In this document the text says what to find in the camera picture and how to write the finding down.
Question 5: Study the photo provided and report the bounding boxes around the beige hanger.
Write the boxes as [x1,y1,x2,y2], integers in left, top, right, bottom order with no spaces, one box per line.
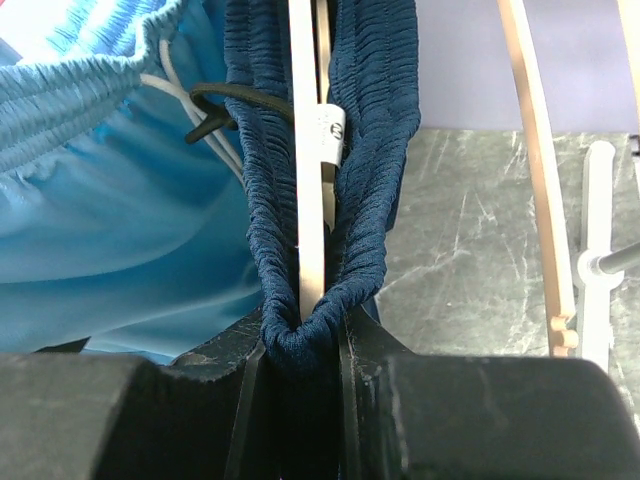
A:
[494,0,640,359]
[287,0,331,321]

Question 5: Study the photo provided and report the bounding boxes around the metal clothes rack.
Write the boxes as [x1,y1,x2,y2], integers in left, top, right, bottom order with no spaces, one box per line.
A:
[574,140,639,372]

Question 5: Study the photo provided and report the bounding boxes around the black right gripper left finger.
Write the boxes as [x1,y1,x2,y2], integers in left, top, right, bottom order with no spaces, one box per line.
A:
[169,309,279,479]

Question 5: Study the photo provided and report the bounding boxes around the navy blue shorts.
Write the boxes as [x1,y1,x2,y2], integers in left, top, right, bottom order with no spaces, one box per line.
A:
[184,0,422,376]

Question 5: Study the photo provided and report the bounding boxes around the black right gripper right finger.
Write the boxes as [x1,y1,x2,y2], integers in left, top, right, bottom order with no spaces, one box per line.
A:
[339,306,409,480]

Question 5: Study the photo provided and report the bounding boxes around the light blue shorts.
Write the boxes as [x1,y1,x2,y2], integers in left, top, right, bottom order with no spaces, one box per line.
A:
[1,1,261,363]

